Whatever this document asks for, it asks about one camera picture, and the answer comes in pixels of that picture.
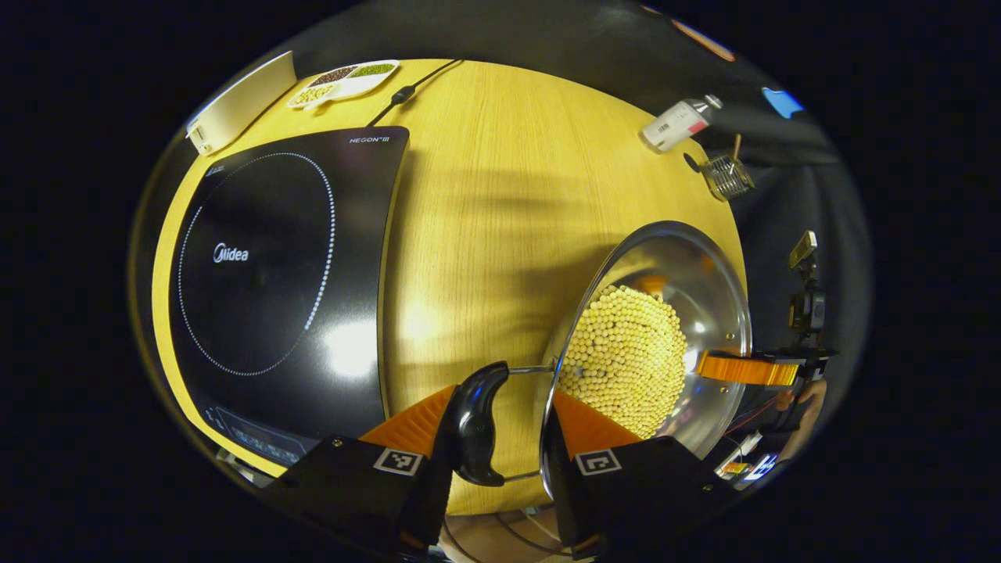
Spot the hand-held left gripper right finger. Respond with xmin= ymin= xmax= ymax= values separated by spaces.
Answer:
xmin=544 ymin=391 xmax=740 ymax=560

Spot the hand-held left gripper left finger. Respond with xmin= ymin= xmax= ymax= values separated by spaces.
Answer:
xmin=266 ymin=383 xmax=459 ymax=558

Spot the steel pot with black handle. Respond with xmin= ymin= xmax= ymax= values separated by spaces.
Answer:
xmin=446 ymin=221 xmax=753 ymax=501

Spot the black induction cooktop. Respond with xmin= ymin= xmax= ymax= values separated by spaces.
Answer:
xmin=168 ymin=127 xmax=411 ymax=470

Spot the glass cup with wooden stick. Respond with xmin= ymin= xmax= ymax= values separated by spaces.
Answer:
xmin=700 ymin=134 xmax=756 ymax=203

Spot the clear bottle with label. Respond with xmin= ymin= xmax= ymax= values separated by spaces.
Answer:
xmin=641 ymin=95 xmax=724 ymax=153

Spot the white toaster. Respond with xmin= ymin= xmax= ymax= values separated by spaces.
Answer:
xmin=186 ymin=51 xmax=298 ymax=156

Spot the white divided dish of beans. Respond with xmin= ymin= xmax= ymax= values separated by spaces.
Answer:
xmin=287 ymin=60 xmax=400 ymax=109

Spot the black power cable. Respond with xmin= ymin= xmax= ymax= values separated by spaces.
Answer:
xmin=366 ymin=59 xmax=464 ymax=128

